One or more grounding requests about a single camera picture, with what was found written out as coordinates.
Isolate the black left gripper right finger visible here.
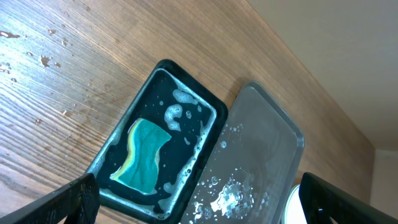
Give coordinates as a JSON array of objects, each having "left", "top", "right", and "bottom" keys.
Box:
[{"left": 298, "top": 172, "right": 397, "bottom": 224}]

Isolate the green yellow sponge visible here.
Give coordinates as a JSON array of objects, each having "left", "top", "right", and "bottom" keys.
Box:
[{"left": 109, "top": 118, "right": 172, "bottom": 195}]

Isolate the black water basin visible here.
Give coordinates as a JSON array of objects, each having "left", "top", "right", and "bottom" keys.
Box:
[{"left": 88, "top": 59, "right": 228, "bottom": 223}]

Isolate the brown serving tray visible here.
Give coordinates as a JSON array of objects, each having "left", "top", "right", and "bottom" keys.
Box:
[{"left": 180, "top": 82, "right": 304, "bottom": 223}]

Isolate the white plate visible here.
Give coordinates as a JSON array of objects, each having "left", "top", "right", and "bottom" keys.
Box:
[{"left": 280, "top": 184, "right": 307, "bottom": 224}]

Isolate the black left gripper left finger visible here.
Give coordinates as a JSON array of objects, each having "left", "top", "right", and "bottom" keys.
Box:
[{"left": 1, "top": 173, "right": 100, "bottom": 224}]

